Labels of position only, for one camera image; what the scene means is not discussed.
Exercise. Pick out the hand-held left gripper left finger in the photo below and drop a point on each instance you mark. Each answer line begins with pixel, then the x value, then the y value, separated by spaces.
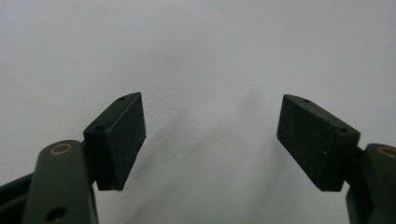
pixel 116 141

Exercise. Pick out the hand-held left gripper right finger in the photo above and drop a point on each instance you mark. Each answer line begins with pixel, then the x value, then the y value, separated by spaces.
pixel 314 143

